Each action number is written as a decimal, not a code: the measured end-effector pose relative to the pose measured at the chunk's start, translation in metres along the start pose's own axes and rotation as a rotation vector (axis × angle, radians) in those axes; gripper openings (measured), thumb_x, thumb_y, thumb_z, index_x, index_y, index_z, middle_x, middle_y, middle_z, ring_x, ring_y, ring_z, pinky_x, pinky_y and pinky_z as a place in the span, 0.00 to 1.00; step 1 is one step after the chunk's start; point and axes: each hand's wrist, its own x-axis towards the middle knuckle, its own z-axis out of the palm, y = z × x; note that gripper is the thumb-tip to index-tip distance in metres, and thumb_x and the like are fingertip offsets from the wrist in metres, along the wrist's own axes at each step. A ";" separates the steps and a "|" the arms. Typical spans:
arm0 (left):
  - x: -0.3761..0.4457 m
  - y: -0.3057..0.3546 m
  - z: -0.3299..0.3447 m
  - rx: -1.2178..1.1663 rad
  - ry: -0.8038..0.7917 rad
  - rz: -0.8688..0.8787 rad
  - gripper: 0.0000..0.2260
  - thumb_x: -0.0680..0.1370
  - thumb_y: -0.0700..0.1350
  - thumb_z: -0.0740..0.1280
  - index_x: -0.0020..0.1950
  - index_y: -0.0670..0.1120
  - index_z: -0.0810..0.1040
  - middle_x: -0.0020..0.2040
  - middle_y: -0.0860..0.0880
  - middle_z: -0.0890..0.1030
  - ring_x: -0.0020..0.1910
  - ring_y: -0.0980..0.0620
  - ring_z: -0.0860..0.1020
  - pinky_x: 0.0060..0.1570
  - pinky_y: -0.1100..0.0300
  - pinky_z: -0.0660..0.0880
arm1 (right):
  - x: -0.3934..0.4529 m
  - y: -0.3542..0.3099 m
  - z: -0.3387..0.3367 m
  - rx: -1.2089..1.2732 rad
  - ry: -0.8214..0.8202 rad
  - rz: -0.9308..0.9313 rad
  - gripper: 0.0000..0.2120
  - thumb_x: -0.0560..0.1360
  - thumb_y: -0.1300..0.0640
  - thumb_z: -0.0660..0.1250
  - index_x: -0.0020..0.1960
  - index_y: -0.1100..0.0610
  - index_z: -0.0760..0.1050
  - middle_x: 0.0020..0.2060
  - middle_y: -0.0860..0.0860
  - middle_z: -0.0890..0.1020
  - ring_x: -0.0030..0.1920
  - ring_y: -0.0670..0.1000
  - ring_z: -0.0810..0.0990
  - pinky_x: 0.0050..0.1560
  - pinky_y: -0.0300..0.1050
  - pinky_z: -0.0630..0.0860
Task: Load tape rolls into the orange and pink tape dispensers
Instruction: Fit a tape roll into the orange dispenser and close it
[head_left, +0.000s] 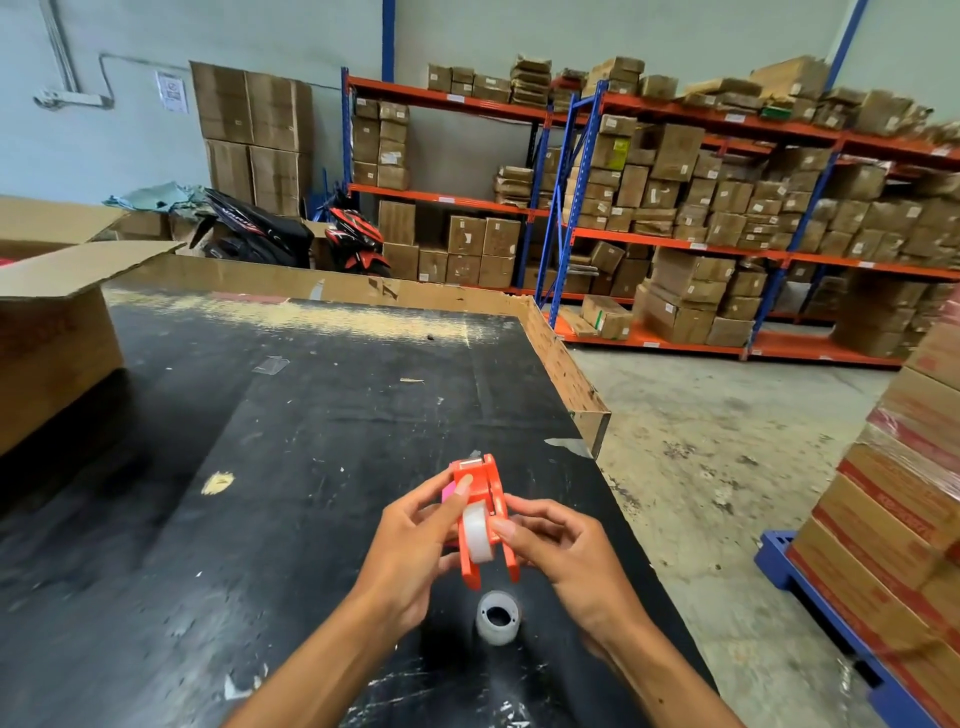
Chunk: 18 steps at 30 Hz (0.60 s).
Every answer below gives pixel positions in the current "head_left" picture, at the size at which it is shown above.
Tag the low brown cardboard boxes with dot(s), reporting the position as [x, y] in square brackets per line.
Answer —
[146, 225]

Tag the white tape roll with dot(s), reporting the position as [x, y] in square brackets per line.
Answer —
[498, 637]
[478, 536]

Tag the green tarp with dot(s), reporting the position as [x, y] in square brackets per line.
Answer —
[154, 196]

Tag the narrow orange blue shelf rack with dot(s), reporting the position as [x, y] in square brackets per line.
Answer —
[420, 92]

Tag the orange tape dispenser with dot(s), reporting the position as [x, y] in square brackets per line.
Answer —
[480, 480]

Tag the large brown cardboard box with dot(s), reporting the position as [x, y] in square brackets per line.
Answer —
[221, 101]
[277, 112]
[277, 180]
[229, 171]

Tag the open brown cardboard box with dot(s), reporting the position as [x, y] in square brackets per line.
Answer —
[45, 360]

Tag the person's left hand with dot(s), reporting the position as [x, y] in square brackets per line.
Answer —
[405, 562]

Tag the white paper wall notice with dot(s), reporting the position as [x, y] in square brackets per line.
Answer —
[171, 91]

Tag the blue plastic pallet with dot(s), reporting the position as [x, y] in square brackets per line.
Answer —
[776, 559]

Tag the cardboard table edge strip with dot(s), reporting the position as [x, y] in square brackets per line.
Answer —
[337, 285]

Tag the group of shelved cardboard boxes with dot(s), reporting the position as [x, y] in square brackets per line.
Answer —
[465, 236]
[682, 300]

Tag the red and black scooter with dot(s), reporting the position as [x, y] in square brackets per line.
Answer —
[352, 229]

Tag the pink tape dispenser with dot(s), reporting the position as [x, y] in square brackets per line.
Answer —
[448, 493]

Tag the person's left forearm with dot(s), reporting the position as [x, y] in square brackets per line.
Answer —
[322, 675]

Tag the blue steel column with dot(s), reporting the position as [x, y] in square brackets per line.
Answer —
[847, 41]
[388, 37]

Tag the stack of red striped cartons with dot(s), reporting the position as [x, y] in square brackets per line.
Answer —
[892, 510]

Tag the person's right hand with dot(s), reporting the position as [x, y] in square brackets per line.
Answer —
[577, 577]

